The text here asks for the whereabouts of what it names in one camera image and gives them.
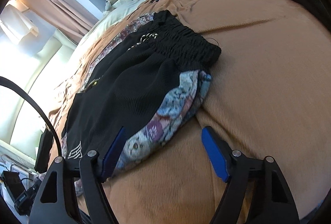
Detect black floral patterned pants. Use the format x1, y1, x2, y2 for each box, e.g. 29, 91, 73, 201
62, 10, 221, 178

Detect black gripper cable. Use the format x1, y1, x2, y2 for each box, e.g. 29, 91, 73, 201
0, 75, 64, 159

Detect pink curtain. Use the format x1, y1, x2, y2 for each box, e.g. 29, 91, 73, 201
20, 0, 97, 43

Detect brown bed blanket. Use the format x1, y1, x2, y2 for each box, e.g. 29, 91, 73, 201
49, 0, 330, 223

